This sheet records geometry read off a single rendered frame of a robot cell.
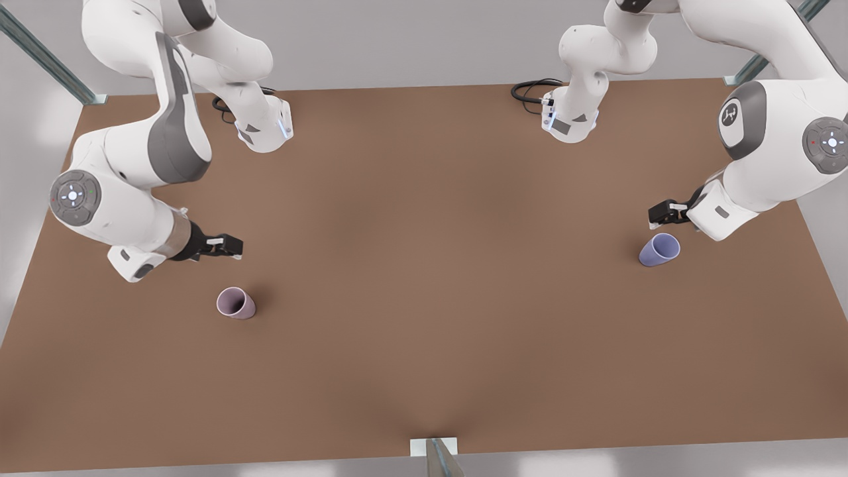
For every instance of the silver frame post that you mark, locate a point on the silver frame post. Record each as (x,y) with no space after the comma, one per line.
(437,457)
(772,53)
(46,56)

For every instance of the purple cup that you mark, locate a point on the purple cup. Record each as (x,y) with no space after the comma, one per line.
(658,250)

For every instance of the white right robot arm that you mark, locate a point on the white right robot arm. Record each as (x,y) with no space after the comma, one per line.
(132,159)

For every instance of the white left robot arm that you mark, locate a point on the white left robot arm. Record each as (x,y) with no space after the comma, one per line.
(768,139)

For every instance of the pink cup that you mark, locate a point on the pink cup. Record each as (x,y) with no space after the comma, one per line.
(235,303)

